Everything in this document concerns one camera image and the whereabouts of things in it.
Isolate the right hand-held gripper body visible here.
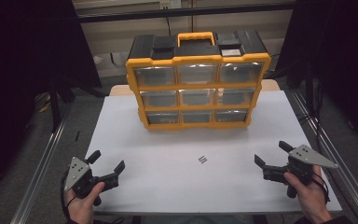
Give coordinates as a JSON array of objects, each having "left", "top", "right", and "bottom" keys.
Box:
[{"left": 261, "top": 144, "right": 339, "bottom": 199}]

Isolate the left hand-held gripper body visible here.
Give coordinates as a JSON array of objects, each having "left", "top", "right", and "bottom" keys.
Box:
[{"left": 63, "top": 156, "right": 120, "bottom": 207}]

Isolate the clear plastic drawer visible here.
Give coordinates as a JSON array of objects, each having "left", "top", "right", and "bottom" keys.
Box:
[{"left": 219, "top": 62, "right": 265, "bottom": 84}]

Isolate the yellow black organizer case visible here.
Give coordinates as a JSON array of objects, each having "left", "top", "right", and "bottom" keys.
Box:
[{"left": 125, "top": 30, "right": 272, "bottom": 132}]

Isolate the person's left hand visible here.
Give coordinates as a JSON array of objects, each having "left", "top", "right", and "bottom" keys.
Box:
[{"left": 64, "top": 181, "right": 106, "bottom": 224}]

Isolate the person's right hand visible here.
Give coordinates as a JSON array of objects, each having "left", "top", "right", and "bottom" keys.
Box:
[{"left": 282, "top": 164, "right": 334, "bottom": 224}]

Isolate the grid of clear drawers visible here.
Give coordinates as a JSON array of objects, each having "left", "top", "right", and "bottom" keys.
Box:
[{"left": 133, "top": 63, "right": 255, "bottom": 125}]

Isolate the black curtain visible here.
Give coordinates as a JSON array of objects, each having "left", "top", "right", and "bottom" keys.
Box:
[
  {"left": 274, "top": 0, "right": 358, "bottom": 150},
  {"left": 0, "top": 0, "right": 103, "bottom": 203}
]

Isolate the black horizontal bar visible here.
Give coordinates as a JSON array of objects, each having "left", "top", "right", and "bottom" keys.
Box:
[{"left": 76, "top": 2, "right": 296, "bottom": 23}]

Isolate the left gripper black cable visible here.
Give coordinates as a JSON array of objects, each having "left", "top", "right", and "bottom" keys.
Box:
[{"left": 60, "top": 169, "right": 76, "bottom": 220}]

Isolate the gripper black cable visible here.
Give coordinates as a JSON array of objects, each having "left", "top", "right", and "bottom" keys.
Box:
[
  {"left": 311, "top": 172, "right": 331, "bottom": 204},
  {"left": 60, "top": 169, "right": 76, "bottom": 220}
]

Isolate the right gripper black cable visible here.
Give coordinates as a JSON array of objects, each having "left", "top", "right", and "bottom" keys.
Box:
[{"left": 311, "top": 172, "right": 331, "bottom": 204}]

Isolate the aluminium rail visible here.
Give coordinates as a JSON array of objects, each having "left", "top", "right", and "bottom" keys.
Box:
[
  {"left": 288, "top": 90, "right": 358, "bottom": 224},
  {"left": 10, "top": 102, "right": 73, "bottom": 224}
]

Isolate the black stand post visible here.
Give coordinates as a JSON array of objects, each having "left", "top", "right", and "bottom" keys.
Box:
[{"left": 48, "top": 77, "right": 62, "bottom": 133}]

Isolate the yellow cable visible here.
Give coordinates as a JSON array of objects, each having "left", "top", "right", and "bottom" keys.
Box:
[{"left": 34, "top": 92, "right": 52, "bottom": 113}]

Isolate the white wall outlet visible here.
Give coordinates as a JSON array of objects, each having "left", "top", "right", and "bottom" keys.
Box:
[{"left": 159, "top": 0, "right": 182, "bottom": 9}]

